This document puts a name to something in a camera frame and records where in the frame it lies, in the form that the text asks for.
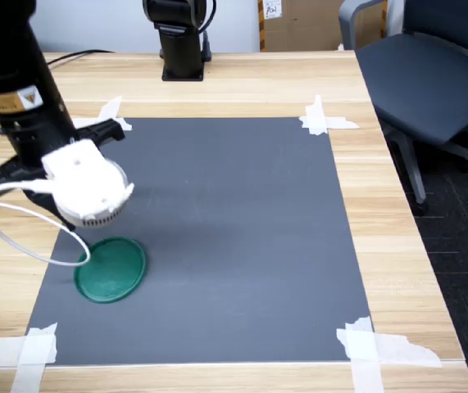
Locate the round green lid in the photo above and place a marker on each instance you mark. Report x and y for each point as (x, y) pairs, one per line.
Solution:
(110, 272)

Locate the white masking tape piece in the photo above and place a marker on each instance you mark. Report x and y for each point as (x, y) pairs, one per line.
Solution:
(364, 348)
(110, 110)
(33, 352)
(317, 120)

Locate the dark grey mat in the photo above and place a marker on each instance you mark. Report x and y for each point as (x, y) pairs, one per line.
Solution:
(217, 245)

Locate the brown cardboard box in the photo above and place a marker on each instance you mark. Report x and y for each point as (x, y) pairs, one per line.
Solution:
(299, 24)

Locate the dark grey office chair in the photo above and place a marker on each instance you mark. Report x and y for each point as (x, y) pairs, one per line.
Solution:
(422, 82)

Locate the white camera box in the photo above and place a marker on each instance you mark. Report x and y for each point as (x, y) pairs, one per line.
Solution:
(86, 184)

